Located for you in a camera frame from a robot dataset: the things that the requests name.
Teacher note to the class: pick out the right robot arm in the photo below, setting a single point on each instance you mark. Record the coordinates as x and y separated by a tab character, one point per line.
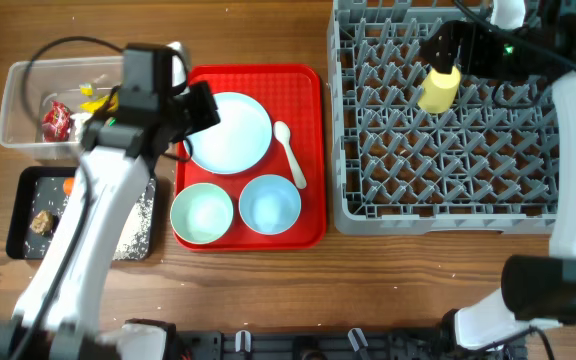
536	293

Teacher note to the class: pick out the grey dishwasher rack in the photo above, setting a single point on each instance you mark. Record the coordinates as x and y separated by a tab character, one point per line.
490	162

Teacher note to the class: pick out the black food waste tray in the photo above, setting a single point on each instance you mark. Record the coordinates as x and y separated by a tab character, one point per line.
25	191

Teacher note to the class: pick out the red plastic tray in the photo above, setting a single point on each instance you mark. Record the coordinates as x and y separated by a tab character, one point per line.
290	93

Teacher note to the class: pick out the white tissue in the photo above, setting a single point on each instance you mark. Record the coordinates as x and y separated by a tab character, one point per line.
78	122

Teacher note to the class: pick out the brown food lump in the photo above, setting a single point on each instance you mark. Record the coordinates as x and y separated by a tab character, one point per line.
43	222

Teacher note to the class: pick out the light blue bowl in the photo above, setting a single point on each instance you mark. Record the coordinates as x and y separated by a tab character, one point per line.
270	205

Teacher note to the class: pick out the white plastic spoon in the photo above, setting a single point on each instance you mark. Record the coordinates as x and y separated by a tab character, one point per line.
282	134

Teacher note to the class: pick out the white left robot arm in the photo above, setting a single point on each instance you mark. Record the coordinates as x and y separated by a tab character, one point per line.
56	317

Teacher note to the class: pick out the yellow plastic cup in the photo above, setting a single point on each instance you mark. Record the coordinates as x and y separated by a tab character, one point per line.
439	90

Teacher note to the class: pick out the light blue plate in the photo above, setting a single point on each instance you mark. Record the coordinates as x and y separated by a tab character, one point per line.
239	141

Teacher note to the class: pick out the red snack wrapper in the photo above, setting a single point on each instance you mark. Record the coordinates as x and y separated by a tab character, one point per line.
56	123

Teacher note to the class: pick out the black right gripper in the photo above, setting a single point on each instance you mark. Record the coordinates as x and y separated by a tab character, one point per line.
472	37

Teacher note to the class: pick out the gold foil wrapper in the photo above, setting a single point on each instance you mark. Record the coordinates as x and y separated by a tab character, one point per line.
96	101

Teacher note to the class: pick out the orange carrot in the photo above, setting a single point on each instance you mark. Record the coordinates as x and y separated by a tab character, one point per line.
68	186

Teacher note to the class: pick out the mint green bowl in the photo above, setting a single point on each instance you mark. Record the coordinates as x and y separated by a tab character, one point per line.
201	213

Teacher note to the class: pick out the spilled white rice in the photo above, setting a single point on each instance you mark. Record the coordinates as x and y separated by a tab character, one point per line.
134	241

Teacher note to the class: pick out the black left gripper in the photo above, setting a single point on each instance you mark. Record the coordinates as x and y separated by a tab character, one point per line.
201	107

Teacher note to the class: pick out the clear plastic bin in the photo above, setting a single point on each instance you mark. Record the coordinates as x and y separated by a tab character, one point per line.
50	80

